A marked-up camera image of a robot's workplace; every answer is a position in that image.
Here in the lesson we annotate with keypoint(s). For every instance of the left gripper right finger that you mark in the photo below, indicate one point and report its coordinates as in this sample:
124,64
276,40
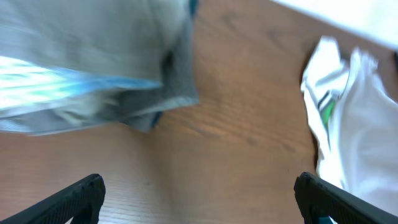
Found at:
322,202

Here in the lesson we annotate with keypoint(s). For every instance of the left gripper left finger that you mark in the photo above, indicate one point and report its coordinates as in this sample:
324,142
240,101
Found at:
79,203

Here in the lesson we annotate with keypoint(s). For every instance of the white t-shirt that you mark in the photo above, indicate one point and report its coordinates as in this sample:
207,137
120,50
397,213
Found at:
354,122

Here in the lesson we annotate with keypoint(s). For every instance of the grey folded trousers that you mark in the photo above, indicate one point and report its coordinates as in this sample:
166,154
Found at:
135,108

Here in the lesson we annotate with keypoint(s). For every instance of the light blue folded garment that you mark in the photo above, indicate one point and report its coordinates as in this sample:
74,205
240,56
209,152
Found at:
24,83

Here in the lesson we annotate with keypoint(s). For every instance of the khaki folded trousers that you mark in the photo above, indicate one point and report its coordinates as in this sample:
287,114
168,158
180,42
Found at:
117,38

